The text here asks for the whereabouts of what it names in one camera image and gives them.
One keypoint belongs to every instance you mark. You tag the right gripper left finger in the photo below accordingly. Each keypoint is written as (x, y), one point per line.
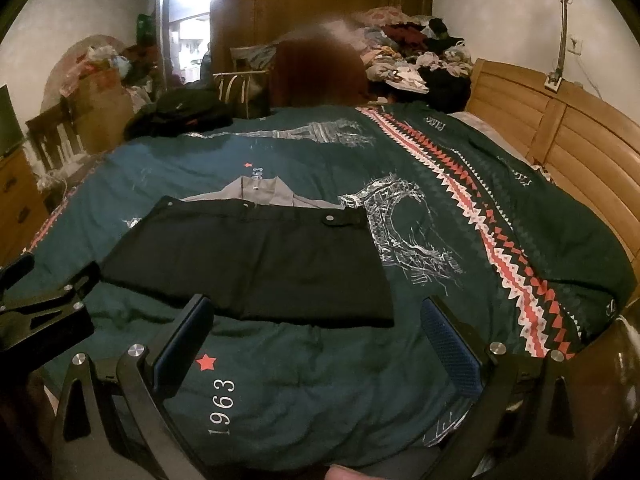
(111, 421)

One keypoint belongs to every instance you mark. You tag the dark clothes heap on bed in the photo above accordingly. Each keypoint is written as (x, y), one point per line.
(179, 111)

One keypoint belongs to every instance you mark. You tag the grey shirt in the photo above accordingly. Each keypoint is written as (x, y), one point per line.
(273, 192)

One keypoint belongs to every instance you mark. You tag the dark wooden chair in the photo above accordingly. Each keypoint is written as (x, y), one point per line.
(57, 144)

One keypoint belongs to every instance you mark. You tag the dark red chair back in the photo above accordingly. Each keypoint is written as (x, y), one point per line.
(317, 71)

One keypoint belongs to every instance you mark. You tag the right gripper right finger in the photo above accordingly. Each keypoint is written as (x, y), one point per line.
(520, 424)

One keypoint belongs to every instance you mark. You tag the wooden dresser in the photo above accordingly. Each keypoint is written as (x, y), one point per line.
(22, 211)

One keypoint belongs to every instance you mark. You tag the black garment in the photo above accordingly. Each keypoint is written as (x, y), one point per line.
(303, 266)

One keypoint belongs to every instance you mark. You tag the wooden headboard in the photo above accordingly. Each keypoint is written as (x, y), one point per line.
(590, 149)

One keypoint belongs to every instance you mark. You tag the person's thumb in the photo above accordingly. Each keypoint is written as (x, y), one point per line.
(339, 472)

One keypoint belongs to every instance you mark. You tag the pile of mixed clothes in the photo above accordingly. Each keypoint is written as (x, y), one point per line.
(412, 58)

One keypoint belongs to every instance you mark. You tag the television screen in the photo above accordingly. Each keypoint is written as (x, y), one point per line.
(11, 134)

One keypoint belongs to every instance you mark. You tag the clamp lamp on headboard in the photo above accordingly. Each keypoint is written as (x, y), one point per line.
(554, 79)

